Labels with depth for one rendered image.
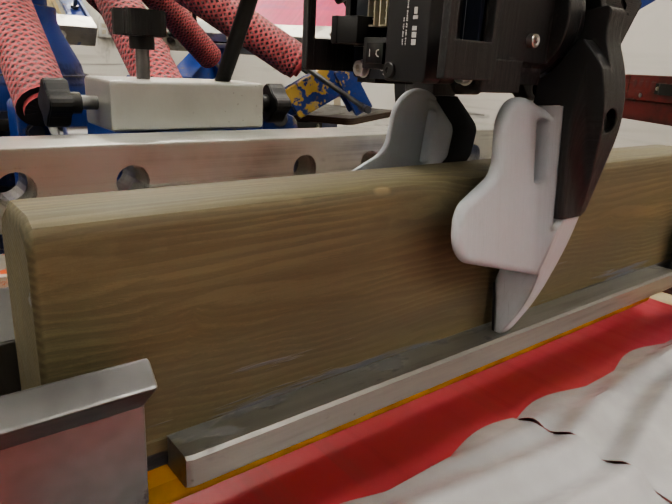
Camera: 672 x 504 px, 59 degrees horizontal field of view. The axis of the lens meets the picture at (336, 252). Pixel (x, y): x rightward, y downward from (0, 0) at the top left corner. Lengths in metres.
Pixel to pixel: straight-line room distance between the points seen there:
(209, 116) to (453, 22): 0.33
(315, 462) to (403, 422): 0.05
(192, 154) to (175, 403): 0.27
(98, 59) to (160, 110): 4.03
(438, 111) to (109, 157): 0.22
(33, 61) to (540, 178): 0.51
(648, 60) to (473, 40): 2.25
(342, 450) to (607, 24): 0.18
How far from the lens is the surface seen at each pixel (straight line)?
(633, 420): 0.29
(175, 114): 0.47
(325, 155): 0.48
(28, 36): 0.67
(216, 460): 0.18
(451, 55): 0.18
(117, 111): 0.45
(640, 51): 2.45
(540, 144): 0.23
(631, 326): 0.40
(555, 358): 0.34
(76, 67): 0.99
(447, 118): 0.26
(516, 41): 0.21
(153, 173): 0.41
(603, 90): 0.22
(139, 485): 0.17
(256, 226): 0.17
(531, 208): 0.23
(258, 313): 0.18
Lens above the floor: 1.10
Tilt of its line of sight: 18 degrees down
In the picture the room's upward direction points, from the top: 3 degrees clockwise
